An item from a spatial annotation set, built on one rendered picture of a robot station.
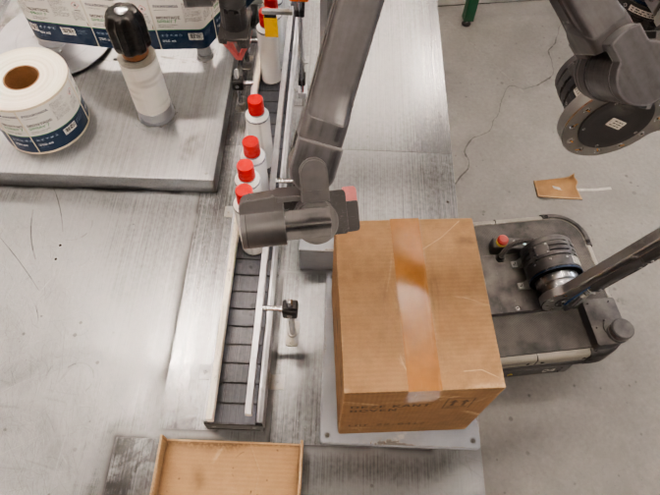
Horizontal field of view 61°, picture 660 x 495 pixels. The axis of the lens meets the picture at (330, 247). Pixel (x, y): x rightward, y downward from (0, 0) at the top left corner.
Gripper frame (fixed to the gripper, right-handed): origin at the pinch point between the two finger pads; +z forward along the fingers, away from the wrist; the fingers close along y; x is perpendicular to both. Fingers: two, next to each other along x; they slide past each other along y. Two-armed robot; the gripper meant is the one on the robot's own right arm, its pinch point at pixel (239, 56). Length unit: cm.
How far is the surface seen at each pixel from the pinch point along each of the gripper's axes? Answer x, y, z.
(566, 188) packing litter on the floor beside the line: 125, -40, 98
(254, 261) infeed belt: 7.1, 47.2, 13.2
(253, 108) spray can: 5.9, 21.7, -6.0
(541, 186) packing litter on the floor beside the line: 115, -41, 98
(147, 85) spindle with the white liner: -19.7, 9.6, 1.3
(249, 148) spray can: 6.3, 33.0, -6.8
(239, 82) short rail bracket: -1.1, -2.0, 9.9
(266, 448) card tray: 12, 84, 17
